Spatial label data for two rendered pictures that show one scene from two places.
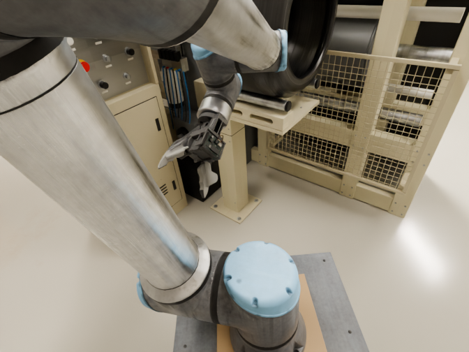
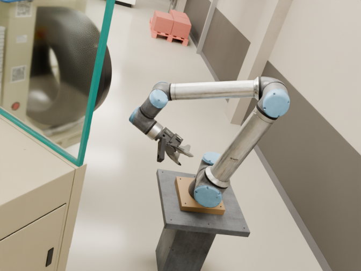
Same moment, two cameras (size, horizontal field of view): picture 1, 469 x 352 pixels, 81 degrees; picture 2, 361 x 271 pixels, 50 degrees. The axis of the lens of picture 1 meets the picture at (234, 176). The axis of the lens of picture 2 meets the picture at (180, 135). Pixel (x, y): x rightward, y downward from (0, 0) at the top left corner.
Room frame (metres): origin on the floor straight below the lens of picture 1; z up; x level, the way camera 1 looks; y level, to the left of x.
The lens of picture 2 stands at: (1.09, 1.70, 1.96)
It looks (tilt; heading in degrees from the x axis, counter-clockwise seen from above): 28 degrees down; 253
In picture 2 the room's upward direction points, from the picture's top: 18 degrees clockwise
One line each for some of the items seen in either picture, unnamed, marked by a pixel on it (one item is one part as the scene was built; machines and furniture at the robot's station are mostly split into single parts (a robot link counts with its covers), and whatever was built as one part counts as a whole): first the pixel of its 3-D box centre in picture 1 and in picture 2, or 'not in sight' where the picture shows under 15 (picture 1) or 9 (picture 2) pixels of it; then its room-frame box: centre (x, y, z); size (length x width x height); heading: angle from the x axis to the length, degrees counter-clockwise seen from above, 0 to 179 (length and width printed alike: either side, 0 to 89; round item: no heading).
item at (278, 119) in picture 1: (253, 111); not in sight; (1.16, -0.11, 0.83); 0.36 x 0.09 x 0.06; 50
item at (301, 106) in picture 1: (269, 107); not in sight; (1.26, -0.20, 0.80); 0.37 x 0.36 x 0.02; 140
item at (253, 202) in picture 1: (236, 203); not in sight; (1.41, 0.01, 0.01); 0.27 x 0.27 x 0.02; 50
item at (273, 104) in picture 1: (253, 98); not in sight; (1.15, -0.11, 0.90); 0.35 x 0.05 x 0.05; 50
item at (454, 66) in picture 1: (336, 119); not in sight; (1.36, -0.59, 0.65); 0.90 x 0.02 x 0.70; 50
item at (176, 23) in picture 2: not in sight; (169, 24); (-0.36, -6.06, 0.20); 1.09 x 0.75 x 0.41; 90
